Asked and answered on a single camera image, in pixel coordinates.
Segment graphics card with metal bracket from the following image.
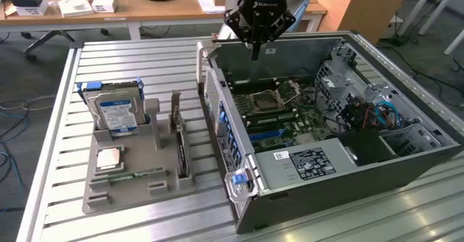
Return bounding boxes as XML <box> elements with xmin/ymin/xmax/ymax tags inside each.
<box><xmin>168</xmin><ymin>89</ymin><xmax>192</xmax><ymax>179</ymax></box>

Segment blue expansion slot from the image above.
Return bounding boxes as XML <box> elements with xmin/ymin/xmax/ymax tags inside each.
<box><xmin>249</xmin><ymin>128</ymin><xmax>288</xmax><ymax>142</ymax></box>

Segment stack of papers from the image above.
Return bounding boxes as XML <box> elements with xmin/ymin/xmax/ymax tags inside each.
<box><xmin>194</xmin><ymin>0</ymin><xmax>228</xmax><ymax>15</ymax></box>

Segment wooden desk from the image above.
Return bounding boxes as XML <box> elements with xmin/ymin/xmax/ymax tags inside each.
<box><xmin>0</xmin><ymin>0</ymin><xmax>328</xmax><ymax>41</ymax></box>

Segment metal socket cover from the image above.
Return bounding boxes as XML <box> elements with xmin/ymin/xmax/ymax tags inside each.
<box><xmin>274</xmin><ymin>79</ymin><xmax>302</xmax><ymax>104</ymax></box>

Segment metal drive cage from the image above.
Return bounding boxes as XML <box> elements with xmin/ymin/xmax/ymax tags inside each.
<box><xmin>313</xmin><ymin>59</ymin><xmax>368</xmax><ymax>118</ymax></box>

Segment CPU socket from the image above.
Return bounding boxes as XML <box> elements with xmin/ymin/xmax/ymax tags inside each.
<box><xmin>249</xmin><ymin>90</ymin><xmax>282</xmax><ymax>113</ymax></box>

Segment installed RAM stick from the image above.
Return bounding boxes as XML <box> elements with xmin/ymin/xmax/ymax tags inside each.
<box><xmin>245</xmin><ymin>113</ymin><xmax>296</xmax><ymax>126</ymax></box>

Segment small white labelled box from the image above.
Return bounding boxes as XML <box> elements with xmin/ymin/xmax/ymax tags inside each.
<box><xmin>89</xmin><ymin>0</ymin><xmax>118</xmax><ymax>14</ymax></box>

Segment green motherboard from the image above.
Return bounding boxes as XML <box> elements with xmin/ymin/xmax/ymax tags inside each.
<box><xmin>230</xmin><ymin>80</ymin><xmax>338</xmax><ymax>153</ymax></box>

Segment white table legs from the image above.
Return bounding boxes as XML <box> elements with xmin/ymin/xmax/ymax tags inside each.
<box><xmin>396</xmin><ymin>0</ymin><xmax>464</xmax><ymax>55</ymax></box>

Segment open white box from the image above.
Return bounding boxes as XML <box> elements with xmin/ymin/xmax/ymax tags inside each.
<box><xmin>57</xmin><ymin>0</ymin><xmax>94</xmax><ymax>18</ymax></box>

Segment hard disk in blue carrier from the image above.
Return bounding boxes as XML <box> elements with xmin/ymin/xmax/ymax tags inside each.
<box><xmin>74</xmin><ymin>78</ymin><xmax>149</xmax><ymax>138</ymax></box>

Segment black chair base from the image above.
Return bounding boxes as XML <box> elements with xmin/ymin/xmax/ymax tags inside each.
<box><xmin>20</xmin><ymin>28</ymin><xmax>110</xmax><ymax>62</ymax></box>

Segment grey parts rack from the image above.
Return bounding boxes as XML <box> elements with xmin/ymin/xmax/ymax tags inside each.
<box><xmin>81</xmin><ymin>89</ymin><xmax>198</xmax><ymax>215</ymax></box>

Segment grey power supply unit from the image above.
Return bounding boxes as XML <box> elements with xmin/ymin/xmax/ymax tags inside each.
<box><xmin>252</xmin><ymin>137</ymin><xmax>358</xmax><ymax>191</ymax></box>

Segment white box black lid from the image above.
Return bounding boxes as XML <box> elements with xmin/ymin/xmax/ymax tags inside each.
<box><xmin>10</xmin><ymin>0</ymin><xmax>49</xmax><ymax>17</ymax></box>

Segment metal disk bay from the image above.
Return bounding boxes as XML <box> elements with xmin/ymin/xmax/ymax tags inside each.
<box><xmin>378</xmin><ymin>122</ymin><xmax>444</xmax><ymax>159</ymax></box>

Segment CPU chip silver lid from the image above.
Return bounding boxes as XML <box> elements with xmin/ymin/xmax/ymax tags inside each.
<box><xmin>94</xmin><ymin>147</ymin><xmax>122</xmax><ymax>171</ymax></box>

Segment green RAM stick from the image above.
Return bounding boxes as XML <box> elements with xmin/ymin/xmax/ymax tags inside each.
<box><xmin>89</xmin><ymin>167</ymin><xmax>164</xmax><ymax>183</ymax></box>

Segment open black PC case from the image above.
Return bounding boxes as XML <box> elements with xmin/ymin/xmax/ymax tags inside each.
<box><xmin>194</xmin><ymin>29</ymin><xmax>464</xmax><ymax>235</ymax></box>

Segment red wire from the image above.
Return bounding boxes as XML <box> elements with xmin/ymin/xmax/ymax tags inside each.
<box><xmin>362</xmin><ymin>103</ymin><xmax>374</xmax><ymax>130</ymax></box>

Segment blue wire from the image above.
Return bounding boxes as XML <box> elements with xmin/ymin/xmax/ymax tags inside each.
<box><xmin>374</xmin><ymin>100</ymin><xmax>404</xmax><ymax>130</ymax></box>

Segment white floor cable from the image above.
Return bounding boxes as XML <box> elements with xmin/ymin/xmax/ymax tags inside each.
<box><xmin>0</xmin><ymin>94</ymin><xmax>56</xmax><ymax>112</ymax></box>

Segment blue floor cable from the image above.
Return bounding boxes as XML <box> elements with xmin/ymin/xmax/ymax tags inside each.
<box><xmin>0</xmin><ymin>111</ymin><xmax>29</xmax><ymax>214</ymax></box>

